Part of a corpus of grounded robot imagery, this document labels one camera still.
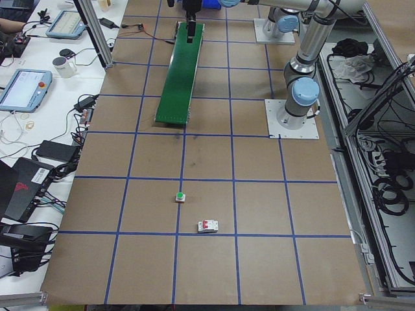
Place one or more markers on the near teach pendant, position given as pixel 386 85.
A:
pixel 26 90

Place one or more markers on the far teach pendant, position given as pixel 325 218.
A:
pixel 67 25

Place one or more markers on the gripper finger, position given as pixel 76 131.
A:
pixel 187 17
pixel 191 30

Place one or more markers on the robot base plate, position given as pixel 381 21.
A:
pixel 281 125
pixel 280 32

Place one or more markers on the blue plastic bin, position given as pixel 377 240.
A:
pixel 212 4

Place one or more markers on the black power adapter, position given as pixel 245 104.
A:
pixel 57 151

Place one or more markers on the green conveyor belt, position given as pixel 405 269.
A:
pixel 177 92

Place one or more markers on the aluminium frame post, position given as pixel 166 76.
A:
pixel 93 27

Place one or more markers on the green push button switch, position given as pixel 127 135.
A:
pixel 180 197

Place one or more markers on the white mug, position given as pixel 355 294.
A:
pixel 64 67

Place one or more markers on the black laptop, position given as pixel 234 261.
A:
pixel 34 178

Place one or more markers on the teach pendant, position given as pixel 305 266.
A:
pixel 67 25
pixel 26 90

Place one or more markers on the white red circuit breaker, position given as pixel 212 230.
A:
pixel 208 226

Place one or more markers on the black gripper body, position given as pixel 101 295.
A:
pixel 190 14

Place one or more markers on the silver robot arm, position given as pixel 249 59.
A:
pixel 324 12
pixel 302 90

